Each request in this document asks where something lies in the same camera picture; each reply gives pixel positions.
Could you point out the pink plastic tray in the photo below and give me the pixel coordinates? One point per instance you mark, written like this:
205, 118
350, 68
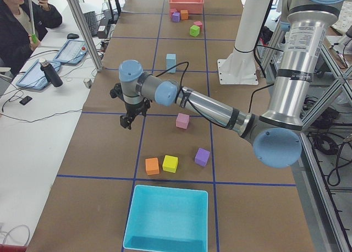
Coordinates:
192, 6

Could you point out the light pink foam block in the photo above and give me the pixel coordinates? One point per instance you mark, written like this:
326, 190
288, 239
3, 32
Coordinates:
182, 121

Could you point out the seated person in black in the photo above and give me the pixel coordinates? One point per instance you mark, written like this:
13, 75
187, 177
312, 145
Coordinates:
19, 35

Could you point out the green foam block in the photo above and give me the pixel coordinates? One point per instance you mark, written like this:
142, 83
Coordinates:
194, 31

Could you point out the tape roll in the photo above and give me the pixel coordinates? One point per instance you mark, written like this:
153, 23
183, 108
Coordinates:
88, 82

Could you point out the black computer mouse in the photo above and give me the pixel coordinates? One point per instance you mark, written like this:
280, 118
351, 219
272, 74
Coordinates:
72, 36

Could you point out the orange foam block left side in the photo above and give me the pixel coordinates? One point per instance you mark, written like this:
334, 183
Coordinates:
152, 166

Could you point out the purple foam block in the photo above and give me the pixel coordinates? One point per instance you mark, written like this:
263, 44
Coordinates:
176, 17
201, 157

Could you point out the light blue foam block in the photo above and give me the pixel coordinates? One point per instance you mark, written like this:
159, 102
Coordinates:
171, 59
171, 67

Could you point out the purple foam block left side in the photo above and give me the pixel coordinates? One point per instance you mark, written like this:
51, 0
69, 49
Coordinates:
201, 157

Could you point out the black keyboard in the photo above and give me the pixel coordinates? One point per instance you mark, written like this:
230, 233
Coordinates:
90, 18

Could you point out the magenta foam block near tray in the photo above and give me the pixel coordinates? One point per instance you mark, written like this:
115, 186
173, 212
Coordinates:
171, 12

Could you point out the teach pendant far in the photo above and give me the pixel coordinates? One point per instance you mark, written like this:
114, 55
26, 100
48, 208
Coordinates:
72, 52

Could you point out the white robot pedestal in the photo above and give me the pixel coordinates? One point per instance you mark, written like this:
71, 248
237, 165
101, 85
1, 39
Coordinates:
239, 68

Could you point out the teach pendant near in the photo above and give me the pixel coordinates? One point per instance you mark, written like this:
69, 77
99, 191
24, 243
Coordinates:
35, 78

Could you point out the orange foam block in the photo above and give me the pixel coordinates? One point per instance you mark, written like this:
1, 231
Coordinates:
184, 14
152, 166

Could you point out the orange foam block right side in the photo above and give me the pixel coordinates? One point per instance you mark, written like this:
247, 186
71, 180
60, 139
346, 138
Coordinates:
184, 14

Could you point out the black water bottle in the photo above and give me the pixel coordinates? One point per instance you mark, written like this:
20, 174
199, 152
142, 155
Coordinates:
50, 73

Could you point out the black smartphone on table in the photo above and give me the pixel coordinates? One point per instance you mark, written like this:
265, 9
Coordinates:
25, 100

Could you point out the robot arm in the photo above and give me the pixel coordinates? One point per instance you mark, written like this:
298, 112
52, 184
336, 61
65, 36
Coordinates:
274, 134

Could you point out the red foam block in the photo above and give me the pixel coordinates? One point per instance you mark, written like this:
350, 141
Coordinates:
199, 24

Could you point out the teach pendant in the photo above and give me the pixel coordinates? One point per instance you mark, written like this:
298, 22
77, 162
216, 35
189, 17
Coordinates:
72, 52
35, 78

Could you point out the yellow foam block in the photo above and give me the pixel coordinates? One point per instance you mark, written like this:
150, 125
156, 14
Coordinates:
170, 163

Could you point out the aluminium frame post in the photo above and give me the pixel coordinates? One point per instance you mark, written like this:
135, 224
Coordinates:
84, 30

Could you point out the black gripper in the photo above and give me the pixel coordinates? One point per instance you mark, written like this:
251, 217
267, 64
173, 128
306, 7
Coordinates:
133, 109

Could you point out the blue plastic bin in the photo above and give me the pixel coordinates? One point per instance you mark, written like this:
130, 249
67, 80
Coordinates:
167, 219

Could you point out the purple foam block right side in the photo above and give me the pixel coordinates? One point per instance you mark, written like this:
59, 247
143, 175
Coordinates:
176, 17

